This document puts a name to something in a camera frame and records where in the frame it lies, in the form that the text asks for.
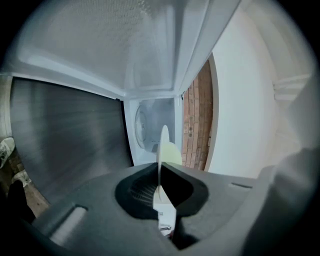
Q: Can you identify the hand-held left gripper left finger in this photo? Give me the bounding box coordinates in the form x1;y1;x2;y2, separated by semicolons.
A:
31;161;181;256

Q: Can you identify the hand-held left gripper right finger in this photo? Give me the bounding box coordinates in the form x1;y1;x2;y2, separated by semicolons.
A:
160;161;262;256

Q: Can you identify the white round dish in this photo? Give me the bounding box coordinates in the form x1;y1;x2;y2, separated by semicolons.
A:
152;124;183;204

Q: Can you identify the person's black trouser leg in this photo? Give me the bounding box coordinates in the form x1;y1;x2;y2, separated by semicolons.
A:
6;179;36;226

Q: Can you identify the person's white shoe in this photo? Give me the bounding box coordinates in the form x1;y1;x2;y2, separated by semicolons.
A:
11;169;32;188
0;136;16;169

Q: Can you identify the glass turntable plate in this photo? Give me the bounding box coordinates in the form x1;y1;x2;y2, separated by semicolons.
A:
133;104;152;152

